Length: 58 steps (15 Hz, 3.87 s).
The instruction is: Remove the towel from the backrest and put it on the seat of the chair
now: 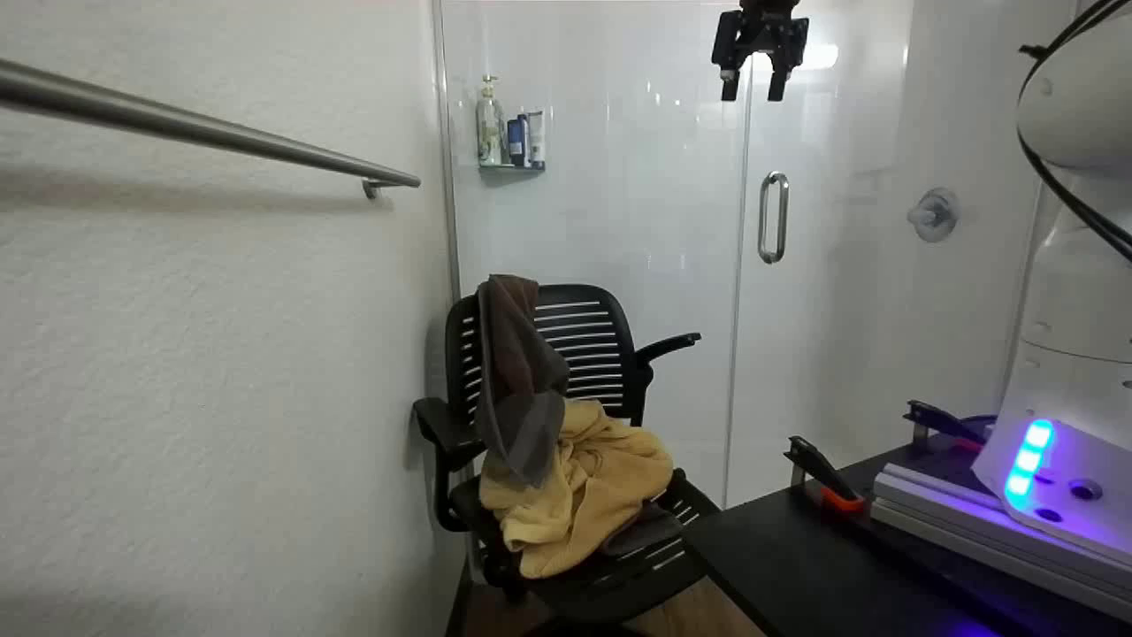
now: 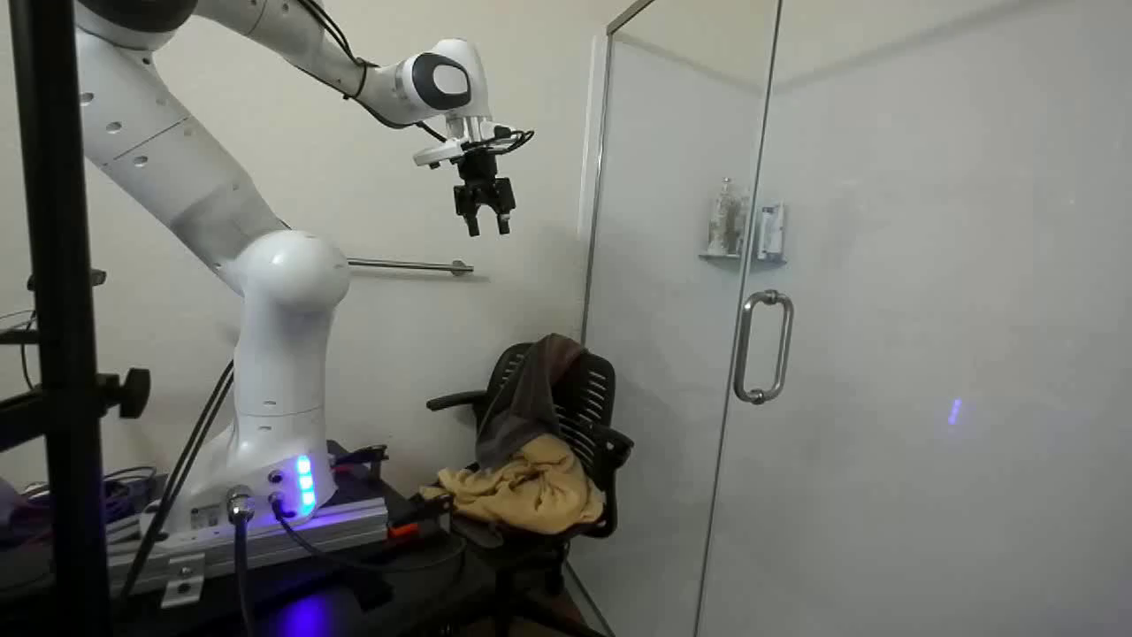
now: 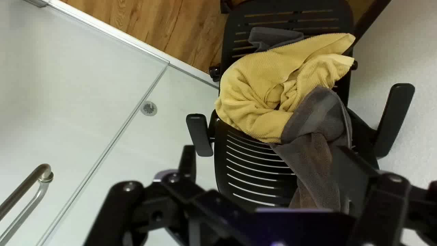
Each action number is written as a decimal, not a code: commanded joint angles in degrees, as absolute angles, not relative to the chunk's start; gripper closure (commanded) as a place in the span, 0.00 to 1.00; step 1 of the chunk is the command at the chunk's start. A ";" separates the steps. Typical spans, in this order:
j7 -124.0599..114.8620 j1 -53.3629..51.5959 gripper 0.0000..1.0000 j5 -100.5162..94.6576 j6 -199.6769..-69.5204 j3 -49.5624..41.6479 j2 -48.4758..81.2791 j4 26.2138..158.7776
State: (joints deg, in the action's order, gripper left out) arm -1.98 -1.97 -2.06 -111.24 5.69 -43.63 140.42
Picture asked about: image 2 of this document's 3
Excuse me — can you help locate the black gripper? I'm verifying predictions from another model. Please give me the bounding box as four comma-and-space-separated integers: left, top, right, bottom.
453, 147, 516, 238

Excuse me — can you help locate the grey-brown towel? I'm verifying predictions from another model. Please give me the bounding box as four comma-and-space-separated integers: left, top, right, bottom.
474, 332, 583, 467

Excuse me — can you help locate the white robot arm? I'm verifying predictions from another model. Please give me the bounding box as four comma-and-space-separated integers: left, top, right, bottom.
74, 0, 513, 516

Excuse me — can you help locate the metal towel bar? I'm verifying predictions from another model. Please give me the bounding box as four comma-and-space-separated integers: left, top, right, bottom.
345, 259, 474, 278

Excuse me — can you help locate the yellow towel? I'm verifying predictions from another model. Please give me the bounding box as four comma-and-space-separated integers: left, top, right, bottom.
420, 434, 605, 533

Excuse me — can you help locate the black mesh office chair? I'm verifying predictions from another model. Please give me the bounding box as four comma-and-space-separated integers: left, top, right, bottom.
420, 332, 632, 637

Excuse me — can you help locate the red black clamp tool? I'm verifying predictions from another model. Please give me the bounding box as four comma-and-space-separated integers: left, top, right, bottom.
385, 516, 447, 545

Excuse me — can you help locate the black clamp knob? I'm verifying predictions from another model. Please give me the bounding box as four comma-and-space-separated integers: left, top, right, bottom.
96, 368, 151, 418

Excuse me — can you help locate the glass shower door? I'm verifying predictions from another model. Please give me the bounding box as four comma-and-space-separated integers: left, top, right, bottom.
700, 0, 1132, 637

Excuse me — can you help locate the chrome shower door handle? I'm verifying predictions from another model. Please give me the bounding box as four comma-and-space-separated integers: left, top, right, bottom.
731, 291, 795, 404

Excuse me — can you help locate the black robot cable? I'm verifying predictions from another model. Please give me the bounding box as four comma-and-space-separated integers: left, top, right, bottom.
121, 357, 236, 593

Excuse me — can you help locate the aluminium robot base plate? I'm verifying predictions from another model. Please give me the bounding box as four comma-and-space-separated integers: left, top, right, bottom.
111, 496, 389, 610

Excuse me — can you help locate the black camera stand pole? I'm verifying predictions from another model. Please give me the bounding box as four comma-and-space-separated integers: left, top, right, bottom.
5, 0, 114, 637

